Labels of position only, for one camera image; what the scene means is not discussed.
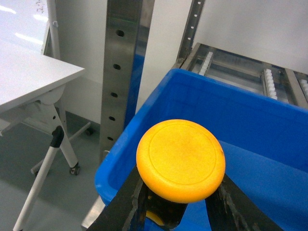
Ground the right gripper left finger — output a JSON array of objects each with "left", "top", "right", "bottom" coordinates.
[{"left": 88, "top": 167, "right": 148, "bottom": 231}]

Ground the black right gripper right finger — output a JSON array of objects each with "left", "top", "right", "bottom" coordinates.
[{"left": 205, "top": 175, "right": 282, "bottom": 231}]

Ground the yellow mushroom push button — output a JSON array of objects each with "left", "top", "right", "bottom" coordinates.
[{"left": 136, "top": 119, "right": 226, "bottom": 230}]

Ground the large blue plastic bin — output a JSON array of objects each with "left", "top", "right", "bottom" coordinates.
[{"left": 94, "top": 69, "right": 308, "bottom": 231}]

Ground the steel roller rack shelf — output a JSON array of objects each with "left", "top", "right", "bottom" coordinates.
[{"left": 174, "top": 0, "right": 308, "bottom": 108}]

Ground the white folding table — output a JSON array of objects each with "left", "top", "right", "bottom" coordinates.
[{"left": 0, "top": 41, "right": 85, "bottom": 231}]

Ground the perforated steel rack post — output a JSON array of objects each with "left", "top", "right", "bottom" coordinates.
[{"left": 81, "top": 0, "right": 156, "bottom": 229}]

